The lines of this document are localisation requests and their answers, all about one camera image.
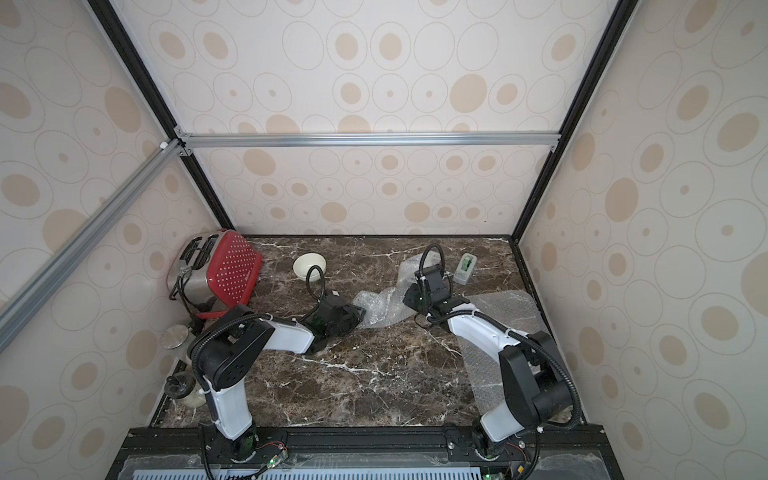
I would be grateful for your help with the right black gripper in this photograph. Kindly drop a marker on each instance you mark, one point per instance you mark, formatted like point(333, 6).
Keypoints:
point(414, 296)

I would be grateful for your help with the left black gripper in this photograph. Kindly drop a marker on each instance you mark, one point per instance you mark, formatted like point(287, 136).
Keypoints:
point(352, 311)

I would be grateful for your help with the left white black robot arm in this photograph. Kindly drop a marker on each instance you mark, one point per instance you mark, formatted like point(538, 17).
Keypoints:
point(224, 353)

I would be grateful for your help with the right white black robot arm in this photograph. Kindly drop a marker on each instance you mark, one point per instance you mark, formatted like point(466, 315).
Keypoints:
point(537, 388)

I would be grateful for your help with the white green small device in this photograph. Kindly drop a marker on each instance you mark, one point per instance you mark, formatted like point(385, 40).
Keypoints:
point(465, 268)

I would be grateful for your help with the plain cream bowl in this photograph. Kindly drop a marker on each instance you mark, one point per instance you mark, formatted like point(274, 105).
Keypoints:
point(307, 264)

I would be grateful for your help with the red silver toaster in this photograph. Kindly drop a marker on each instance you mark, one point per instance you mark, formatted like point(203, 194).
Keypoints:
point(213, 273)

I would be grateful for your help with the upper glass jar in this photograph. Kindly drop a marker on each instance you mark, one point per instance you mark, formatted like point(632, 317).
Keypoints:
point(176, 337)

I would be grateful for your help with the glass jar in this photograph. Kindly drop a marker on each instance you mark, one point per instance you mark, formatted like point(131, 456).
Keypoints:
point(183, 386)
point(176, 337)

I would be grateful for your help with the lower glass jar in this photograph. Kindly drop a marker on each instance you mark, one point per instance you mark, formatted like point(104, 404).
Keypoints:
point(183, 386)

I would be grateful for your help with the horizontal aluminium frame bar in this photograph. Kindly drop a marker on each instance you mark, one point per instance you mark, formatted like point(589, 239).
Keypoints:
point(356, 140)

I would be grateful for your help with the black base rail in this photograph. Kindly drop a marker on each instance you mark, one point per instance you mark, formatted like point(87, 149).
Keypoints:
point(445, 452)

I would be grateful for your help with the diagonal aluminium frame bar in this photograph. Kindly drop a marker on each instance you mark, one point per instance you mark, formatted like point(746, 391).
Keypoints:
point(28, 301)

